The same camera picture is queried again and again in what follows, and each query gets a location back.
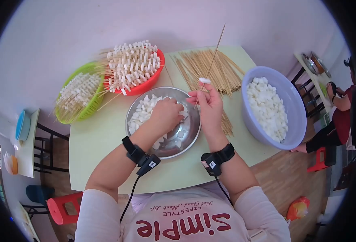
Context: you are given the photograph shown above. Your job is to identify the person's left hand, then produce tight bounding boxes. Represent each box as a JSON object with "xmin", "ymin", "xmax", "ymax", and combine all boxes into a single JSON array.
[{"xmin": 146, "ymin": 97, "xmax": 186, "ymax": 138}]

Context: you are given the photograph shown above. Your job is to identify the person's right hand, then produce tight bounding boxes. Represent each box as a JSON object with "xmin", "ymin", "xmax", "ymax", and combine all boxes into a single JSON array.
[{"xmin": 186, "ymin": 83, "xmax": 224, "ymax": 131}]

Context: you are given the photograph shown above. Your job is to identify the person's left fingers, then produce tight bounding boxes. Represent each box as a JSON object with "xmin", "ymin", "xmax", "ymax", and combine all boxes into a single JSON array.
[{"xmin": 176, "ymin": 102, "xmax": 186, "ymax": 124}]

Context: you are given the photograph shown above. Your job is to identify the person's right fingers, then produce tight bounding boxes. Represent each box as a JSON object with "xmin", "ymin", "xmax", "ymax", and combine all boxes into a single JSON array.
[{"xmin": 186, "ymin": 96, "xmax": 206, "ymax": 107}]

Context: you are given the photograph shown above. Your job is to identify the single bamboo skewer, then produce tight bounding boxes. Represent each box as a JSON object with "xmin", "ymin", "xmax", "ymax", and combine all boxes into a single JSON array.
[{"xmin": 194, "ymin": 24, "xmax": 226, "ymax": 110}]

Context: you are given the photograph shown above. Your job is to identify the steel bowl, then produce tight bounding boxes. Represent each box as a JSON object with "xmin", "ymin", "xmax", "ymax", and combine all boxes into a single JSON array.
[{"xmin": 125, "ymin": 86, "xmax": 202, "ymax": 160}]

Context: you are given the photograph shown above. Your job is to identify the pile of bare bamboo sticks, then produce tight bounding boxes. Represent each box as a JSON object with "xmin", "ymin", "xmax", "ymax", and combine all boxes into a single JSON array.
[{"xmin": 171, "ymin": 48, "xmax": 246, "ymax": 137}]

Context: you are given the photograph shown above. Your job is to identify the pile of cut radish pieces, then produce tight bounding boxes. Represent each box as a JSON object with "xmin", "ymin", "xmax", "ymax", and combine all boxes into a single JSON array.
[{"xmin": 127, "ymin": 94, "xmax": 189, "ymax": 149}]

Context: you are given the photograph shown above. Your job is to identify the red plastic basket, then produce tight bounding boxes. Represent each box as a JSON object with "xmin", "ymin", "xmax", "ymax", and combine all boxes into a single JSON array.
[{"xmin": 103, "ymin": 48, "xmax": 166, "ymax": 97}]

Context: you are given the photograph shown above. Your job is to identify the black wrist band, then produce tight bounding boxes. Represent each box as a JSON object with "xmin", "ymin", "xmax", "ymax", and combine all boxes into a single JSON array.
[
  {"xmin": 200, "ymin": 142, "xmax": 236, "ymax": 177},
  {"xmin": 122, "ymin": 136, "xmax": 161, "ymax": 177}
]

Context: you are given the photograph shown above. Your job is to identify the heap of white radish chunks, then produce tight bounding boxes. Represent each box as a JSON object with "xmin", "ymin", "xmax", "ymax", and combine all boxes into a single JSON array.
[{"xmin": 246, "ymin": 76, "xmax": 289, "ymax": 143}]

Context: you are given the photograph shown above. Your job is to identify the pile of radish skewers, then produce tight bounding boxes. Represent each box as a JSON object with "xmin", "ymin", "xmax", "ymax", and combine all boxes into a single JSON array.
[
  {"xmin": 97, "ymin": 40, "xmax": 162, "ymax": 112},
  {"xmin": 48, "ymin": 72, "xmax": 105, "ymax": 124}
]

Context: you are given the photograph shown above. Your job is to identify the green plastic basket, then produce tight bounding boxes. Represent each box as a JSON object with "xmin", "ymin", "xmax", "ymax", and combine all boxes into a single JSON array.
[{"xmin": 55, "ymin": 61, "xmax": 106, "ymax": 125}]

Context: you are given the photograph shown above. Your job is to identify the lavender plastic basin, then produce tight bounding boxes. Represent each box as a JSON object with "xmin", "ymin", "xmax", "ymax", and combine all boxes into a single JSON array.
[{"xmin": 241, "ymin": 66, "xmax": 308, "ymax": 151}]

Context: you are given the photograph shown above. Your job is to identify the person's body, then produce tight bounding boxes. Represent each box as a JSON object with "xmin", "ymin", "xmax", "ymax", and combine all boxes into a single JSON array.
[{"xmin": 74, "ymin": 185, "xmax": 291, "ymax": 242}]

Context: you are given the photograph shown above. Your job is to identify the pale table with pans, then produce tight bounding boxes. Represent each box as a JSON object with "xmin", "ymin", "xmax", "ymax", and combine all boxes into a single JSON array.
[{"xmin": 293, "ymin": 51, "xmax": 333, "ymax": 113}]

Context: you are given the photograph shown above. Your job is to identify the red plastic stool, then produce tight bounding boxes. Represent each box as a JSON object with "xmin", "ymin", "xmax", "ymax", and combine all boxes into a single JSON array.
[
  {"xmin": 307, "ymin": 146, "xmax": 338, "ymax": 173},
  {"xmin": 47, "ymin": 191, "xmax": 84, "ymax": 225}
]

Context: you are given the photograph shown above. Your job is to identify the orange plastic bag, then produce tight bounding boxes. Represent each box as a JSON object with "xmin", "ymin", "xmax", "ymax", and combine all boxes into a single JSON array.
[{"xmin": 286, "ymin": 196, "xmax": 311, "ymax": 221}]

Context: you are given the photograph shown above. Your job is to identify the pale side table with bowls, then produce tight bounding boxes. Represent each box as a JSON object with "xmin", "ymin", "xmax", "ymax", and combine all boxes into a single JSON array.
[{"xmin": 3, "ymin": 108, "xmax": 41, "ymax": 178}]

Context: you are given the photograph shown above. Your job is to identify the blue plastic stool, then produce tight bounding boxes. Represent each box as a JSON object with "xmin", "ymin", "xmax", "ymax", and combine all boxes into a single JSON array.
[{"xmin": 25, "ymin": 185, "xmax": 55, "ymax": 207}]

